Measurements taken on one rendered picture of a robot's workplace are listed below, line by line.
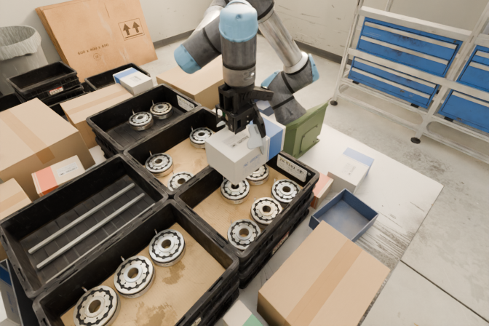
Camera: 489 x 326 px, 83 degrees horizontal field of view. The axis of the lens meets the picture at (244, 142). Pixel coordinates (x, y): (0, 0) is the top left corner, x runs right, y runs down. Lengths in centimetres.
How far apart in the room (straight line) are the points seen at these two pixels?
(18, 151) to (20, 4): 250
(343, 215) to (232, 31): 84
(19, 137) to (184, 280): 91
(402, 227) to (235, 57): 92
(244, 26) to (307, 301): 67
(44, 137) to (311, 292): 114
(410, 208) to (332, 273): 55
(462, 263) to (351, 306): 142
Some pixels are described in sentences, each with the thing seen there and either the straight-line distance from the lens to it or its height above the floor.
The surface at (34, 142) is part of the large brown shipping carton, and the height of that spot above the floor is 90.
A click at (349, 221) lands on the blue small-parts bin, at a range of 116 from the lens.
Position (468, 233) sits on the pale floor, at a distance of 237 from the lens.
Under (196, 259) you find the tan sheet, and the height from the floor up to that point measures 83.
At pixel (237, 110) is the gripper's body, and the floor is 125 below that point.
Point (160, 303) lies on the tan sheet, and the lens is 87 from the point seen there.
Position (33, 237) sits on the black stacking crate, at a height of 83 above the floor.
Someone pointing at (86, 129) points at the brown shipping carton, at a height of 81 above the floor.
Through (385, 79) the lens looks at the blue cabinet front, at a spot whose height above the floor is 44.
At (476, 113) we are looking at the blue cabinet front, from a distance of 265.
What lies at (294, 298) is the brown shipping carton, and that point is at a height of 86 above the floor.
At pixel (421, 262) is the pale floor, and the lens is 208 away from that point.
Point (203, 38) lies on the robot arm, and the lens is 69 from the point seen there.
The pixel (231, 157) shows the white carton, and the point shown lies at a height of 114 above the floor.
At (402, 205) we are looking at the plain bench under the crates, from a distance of 130.
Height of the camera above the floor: 163
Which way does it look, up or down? 42 degrees down
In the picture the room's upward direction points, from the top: straight up
